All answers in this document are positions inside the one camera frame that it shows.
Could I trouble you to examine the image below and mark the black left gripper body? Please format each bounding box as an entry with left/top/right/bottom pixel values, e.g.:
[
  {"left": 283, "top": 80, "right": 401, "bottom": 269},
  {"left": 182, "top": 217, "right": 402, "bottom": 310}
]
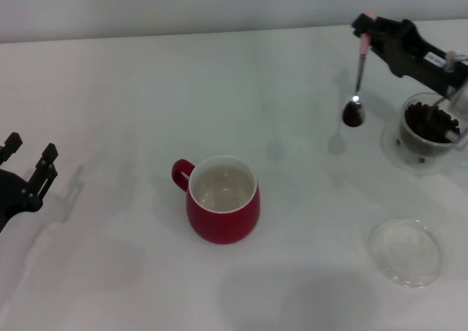
[{"left": 0, "top": 169, "right": 29, "bottom": 233}]

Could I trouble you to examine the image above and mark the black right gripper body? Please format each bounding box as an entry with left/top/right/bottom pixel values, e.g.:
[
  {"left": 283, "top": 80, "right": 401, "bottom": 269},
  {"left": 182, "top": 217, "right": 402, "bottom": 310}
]
[{"left": 387, "top": 19, "right": 464, "bottom": 96}]

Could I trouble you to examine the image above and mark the pink handled metal spoon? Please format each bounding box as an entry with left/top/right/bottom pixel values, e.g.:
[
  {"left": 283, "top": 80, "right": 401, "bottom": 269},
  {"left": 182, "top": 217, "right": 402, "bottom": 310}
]
[{"left": 341, "top": 9, "right": 377, "bottom": 128}]

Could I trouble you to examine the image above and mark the red ceramic mug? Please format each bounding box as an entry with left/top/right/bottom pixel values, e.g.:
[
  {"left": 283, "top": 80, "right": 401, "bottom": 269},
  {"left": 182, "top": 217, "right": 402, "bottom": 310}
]
[{"left": 170, "top": 154, "right": 263, "bottom": 245}]

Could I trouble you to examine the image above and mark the clear glass cup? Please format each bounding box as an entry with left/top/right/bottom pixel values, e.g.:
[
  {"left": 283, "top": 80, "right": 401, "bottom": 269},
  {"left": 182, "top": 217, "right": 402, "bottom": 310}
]
[{"left": 400, "top": 91, "right": 468, "bottom": 157}]

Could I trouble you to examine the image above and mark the glass saucer under cup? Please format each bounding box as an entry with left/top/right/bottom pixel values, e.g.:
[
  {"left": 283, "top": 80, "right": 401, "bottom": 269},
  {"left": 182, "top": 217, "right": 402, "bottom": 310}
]
[{"left": 380, "top": 121, "right": 468, "bottom": 177}]

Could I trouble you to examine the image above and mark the clear glass spoon saucer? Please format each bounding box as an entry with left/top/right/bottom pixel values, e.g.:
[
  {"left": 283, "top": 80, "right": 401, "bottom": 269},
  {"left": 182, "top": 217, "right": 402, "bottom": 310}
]
[{"left": 367, "top": 218, "right": 445, "bottom": 290}]

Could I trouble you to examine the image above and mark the beige cable tie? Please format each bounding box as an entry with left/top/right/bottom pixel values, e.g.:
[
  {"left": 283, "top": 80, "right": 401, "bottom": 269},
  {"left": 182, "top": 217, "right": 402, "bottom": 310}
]
[{"left": 443, "top": 50, "right": 468, "bottom": 73}]

